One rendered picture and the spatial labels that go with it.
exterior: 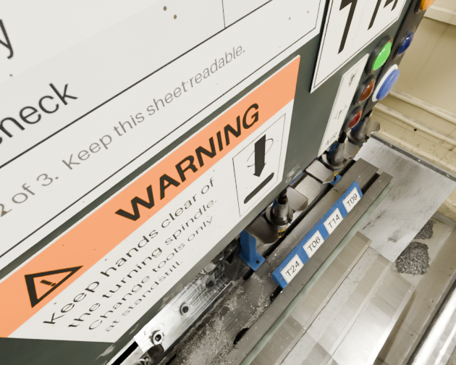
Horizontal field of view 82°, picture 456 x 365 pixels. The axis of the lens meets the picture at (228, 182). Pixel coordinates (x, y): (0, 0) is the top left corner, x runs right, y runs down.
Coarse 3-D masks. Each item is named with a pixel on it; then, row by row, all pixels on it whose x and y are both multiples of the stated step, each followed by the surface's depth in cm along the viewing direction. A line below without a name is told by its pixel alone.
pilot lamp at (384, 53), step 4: (388, 44) 19; (384, 48) 19; (388, 48) 19; (384, 52) 19; (388, 52) 19; (380, 56) 19; (384, 56) 19; (376, 60) 19; (380, 60) 19; (384, 60) 19; (376, 64) 19; (380, 64) 19; (376, 68) 20
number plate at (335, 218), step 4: (336, 212) 89; (332, 216) 88; (336, 216) 89; (340, 216) 90; (328, 220) 88; (332, 220) 89; (336, 220) 90; (340, 220) 91; (324, 224) 87; (328, 224) 88; (332, 224) 89; (336, 224) 90; (328, 228) 88; (332, 228) 89
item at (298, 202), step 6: (288, 186) 66; (288, 192) 65; (294, 192) 65; (288, 198) 64; (294, 198) 64; (300, 198) 64; (306, 198) 64; (294, 204) 63; (300, 204) 63; (306, 204) 63; (294, 210) 62; (300, 210) 62
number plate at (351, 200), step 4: (352, 192) 92; (356, 192) 93; (348, 196) 91; (352, 196) 92; (356, 196) 93; (344, 200) 91; (348, 200) 92; (352, 200) 93; (356, 200) 94; (344, 204) 91; (348, 204) 92; (352, 204) 93; (348, 208) 92; (348, 212) 92
